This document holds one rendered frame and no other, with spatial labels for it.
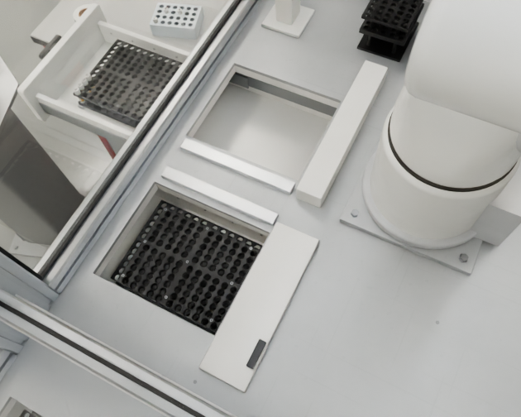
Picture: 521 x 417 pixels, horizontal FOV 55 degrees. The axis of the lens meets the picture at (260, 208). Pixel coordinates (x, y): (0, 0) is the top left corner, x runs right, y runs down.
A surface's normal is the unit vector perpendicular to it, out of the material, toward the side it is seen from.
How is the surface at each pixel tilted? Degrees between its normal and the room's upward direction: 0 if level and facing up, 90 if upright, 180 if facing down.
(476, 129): 73
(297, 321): 0
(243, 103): 0
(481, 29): 31
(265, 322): 0
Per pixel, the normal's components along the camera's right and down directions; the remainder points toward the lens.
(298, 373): -0.07, -0.44
